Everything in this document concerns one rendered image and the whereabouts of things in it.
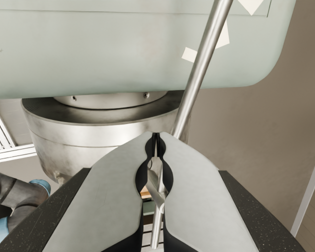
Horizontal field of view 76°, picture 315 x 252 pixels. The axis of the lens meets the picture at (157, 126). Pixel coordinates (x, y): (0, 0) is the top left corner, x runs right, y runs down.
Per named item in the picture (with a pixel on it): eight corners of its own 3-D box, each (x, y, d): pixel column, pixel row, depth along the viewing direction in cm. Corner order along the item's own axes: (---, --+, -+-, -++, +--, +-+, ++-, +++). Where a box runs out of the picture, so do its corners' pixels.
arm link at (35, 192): (22, 169, 62) (7, 196, 52) (57, 183, 67) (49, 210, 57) (10, 185, 64) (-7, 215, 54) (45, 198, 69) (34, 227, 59)
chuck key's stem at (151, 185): (141, 160, 34) (175, 211, 25) (129, 162, 34) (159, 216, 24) (142, 149, 34) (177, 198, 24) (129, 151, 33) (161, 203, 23)
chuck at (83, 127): (29, 75, 47) (2, 146, 21) (154, 65, 58) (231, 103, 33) (33, 90, 48) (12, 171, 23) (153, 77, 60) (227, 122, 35)
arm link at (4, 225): (0, 208, 54) (-17, 239, 46) (45, 202, 56) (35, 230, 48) (10, 227, 58) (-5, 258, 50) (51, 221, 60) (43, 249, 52)
